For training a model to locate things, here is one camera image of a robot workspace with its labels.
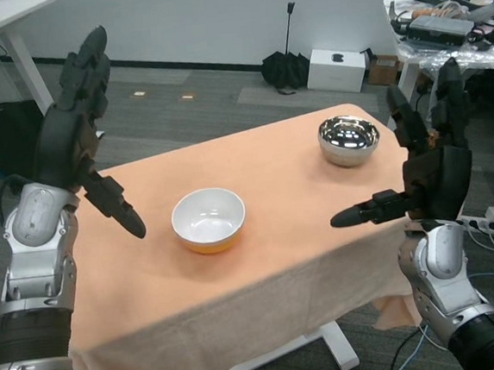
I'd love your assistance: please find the orange tablecloth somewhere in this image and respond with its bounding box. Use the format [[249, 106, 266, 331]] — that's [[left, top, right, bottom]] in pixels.
[[46, 97, 433, 370]]

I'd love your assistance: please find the grey electronic device box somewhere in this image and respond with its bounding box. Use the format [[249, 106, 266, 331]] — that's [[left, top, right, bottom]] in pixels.
[[404, 11, 476, 50]]

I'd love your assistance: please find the white cardboard box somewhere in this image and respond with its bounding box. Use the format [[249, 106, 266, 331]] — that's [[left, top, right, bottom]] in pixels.
[[303, 44, 372, 98]]

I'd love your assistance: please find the white power strip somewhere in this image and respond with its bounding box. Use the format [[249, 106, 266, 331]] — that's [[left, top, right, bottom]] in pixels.
[[455, 205, 494, 239]]

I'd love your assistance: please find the white standing desk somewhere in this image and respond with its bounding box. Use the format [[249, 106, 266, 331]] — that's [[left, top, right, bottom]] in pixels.
[[0, 0, 72, 121]]

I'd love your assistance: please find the black folded umbrella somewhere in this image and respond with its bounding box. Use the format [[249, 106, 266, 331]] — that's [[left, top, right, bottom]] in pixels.
[[254, 0, 311, 97]]

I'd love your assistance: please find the black backpack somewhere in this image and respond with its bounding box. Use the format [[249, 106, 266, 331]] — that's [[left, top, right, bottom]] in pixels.
[[0, 97, 57, 181]]

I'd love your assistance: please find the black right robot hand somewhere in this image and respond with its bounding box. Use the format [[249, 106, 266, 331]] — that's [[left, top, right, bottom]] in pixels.
[[316, 56, 479, 232]]

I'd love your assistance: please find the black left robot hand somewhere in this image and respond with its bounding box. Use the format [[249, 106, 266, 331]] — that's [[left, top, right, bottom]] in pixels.
[[24, 23, 148, 248]]

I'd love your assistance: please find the white and orange plastic bowl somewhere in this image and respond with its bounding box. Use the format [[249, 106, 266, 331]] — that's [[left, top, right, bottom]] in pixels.
[[168, 185, 250, 259]]

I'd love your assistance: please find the clear plastic sheet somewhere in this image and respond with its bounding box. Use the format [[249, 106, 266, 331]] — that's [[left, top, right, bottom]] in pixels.
[[398, 31, 494, 78]]

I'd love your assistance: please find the brown cardboard box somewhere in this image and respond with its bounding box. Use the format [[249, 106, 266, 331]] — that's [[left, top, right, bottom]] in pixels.
[[365, 52, 404, 86]]

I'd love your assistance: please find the white cluttered side table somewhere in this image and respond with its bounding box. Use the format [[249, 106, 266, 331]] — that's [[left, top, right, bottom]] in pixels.
[[379, 0, 494, 109]]

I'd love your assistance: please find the shiny steel bowl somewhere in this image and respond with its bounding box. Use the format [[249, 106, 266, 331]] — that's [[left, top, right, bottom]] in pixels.
[[315, 112, 384, 171]]

